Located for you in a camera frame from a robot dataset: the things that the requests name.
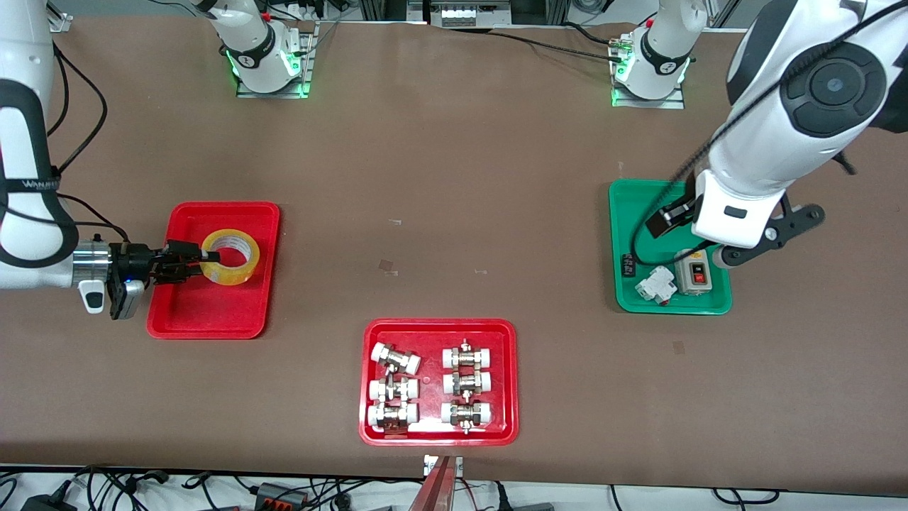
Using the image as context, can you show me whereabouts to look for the black left camera bracket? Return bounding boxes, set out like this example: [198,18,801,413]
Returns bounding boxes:
[713,204,827,268]

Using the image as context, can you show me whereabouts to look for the green plastic tray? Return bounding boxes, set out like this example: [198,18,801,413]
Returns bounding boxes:
[609,179,733,315]

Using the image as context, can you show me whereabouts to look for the white terminal block device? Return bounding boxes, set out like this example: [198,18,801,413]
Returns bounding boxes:
[426,0,513,29]

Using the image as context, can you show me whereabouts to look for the white circuit breaker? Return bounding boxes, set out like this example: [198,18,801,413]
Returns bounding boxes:
[635,265,675,306]

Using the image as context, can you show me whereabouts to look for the grey push button box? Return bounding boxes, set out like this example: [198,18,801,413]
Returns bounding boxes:
[674,248,714,295]

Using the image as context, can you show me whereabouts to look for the black power adapter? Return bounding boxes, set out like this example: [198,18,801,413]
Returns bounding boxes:
[20,483,79,511]

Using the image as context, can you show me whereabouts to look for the metal camera stand bracket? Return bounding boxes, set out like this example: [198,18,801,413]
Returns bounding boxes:
[423,454,464,478]

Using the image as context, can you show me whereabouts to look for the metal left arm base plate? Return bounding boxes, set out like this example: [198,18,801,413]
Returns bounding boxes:
[611,32,686,109]

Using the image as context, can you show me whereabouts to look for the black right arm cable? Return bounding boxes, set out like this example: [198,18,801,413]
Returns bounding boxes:
[46,43,132,246]

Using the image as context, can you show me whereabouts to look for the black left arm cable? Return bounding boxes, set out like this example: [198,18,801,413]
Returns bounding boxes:
[631,0,908,267]

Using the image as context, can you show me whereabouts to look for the yellow clear tape roll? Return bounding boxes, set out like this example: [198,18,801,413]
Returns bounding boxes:
[201,229,261,286]

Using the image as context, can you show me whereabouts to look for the reddish aluminium stand bar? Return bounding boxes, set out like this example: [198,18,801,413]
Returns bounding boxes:
[408,456,456,511]

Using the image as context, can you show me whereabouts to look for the black power box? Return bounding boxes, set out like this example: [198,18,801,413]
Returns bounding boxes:
[254,483,310,509]

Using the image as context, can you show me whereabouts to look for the black floor cable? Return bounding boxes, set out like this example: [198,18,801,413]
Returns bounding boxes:
[713,488,781,506]

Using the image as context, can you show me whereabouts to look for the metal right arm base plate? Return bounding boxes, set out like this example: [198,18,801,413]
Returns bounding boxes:
[236,20,318,99]

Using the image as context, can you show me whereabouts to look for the metal valve white caps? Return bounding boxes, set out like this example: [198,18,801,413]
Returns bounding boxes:
[442,339,494,370]
[441,399,494,434]
[368,376,419,402]
[370,342,421,375]
[443,369,492,397]
[367,402,419,432]

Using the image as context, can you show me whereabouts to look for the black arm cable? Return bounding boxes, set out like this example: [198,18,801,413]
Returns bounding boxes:
[46,43,132,246]
[631,0,908,267]

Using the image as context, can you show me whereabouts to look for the red plastic tray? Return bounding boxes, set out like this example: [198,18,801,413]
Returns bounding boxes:
[358,318,519,447]
[147,202,281,340]

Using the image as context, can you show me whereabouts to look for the black table cable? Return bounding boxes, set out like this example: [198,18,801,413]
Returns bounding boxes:
[564,23,626,46]
[489,30,619,61]

